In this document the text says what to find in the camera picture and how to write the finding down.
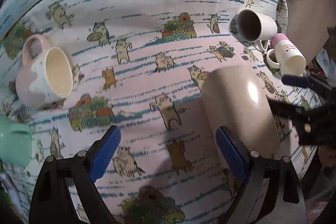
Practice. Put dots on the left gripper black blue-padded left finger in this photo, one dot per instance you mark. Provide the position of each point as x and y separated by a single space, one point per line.
51 201

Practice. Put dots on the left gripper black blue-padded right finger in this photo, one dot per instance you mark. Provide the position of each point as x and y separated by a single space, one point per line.
270 191

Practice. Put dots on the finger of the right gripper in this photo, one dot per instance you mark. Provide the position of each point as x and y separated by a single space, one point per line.
294 113
323 86

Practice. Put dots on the beige square plastic cup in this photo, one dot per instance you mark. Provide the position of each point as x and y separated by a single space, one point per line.
233 97

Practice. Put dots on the white mug pink base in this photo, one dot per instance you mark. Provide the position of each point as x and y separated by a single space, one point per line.
285 56

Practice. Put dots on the mint green plastic mug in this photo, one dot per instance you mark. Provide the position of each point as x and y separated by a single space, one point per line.
16 142

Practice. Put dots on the white mug dark inside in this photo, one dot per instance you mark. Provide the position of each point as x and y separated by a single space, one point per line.
256 28

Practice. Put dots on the pink and white mug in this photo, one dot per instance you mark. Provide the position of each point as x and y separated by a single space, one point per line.
46 74

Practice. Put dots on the cat pattern bed sheet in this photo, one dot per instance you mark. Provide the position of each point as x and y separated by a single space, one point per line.
140 64

